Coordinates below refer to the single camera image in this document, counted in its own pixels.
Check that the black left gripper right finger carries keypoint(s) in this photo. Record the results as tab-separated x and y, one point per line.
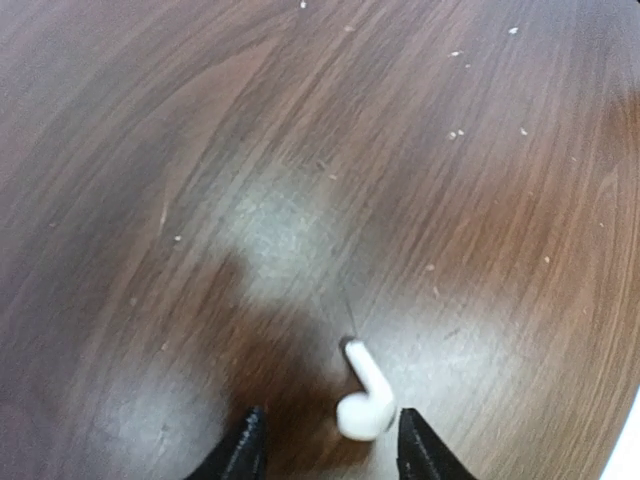
422	454

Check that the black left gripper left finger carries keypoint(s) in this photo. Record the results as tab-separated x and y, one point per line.
241	452

